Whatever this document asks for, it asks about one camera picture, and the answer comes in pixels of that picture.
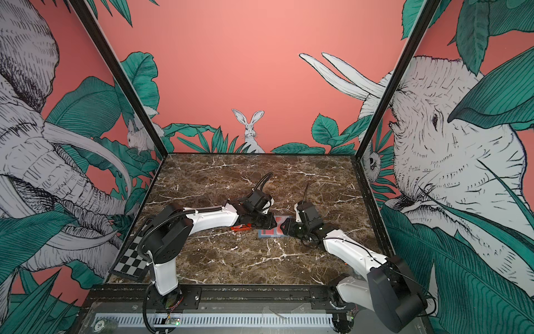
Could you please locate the blue card holder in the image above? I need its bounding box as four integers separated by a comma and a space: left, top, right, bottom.
258, 227, 279, 239

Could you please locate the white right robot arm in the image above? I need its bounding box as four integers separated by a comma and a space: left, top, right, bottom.
280, 217, 428, 333

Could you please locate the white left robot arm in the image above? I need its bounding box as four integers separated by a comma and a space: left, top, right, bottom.
137, 199, 275, 296

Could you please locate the black white checkerboard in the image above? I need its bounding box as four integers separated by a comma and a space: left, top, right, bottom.
111, 228, 149, 283

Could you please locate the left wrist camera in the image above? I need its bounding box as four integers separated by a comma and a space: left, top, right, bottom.
242, 189, 274, 214

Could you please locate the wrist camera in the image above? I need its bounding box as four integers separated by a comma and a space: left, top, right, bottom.
295, 201, 324, 230
242, 189, 274, 214

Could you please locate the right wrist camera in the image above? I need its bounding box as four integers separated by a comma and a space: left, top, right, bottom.
295, 201, 324, 230

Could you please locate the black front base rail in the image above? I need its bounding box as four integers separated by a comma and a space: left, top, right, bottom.
83, 281, 374, 312

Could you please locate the white slotted cable duct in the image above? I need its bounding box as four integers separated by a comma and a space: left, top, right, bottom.
91, 313, 333, 333

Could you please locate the black right corner frame post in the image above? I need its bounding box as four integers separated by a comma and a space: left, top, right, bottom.
355, 0, 440, 161

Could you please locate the black corner frame post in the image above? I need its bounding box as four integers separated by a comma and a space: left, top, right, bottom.
69, 0, 168, 159
355, 0, 440, 161

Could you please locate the black left corner frame post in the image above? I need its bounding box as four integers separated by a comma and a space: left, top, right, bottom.
69, 0, 168, 159

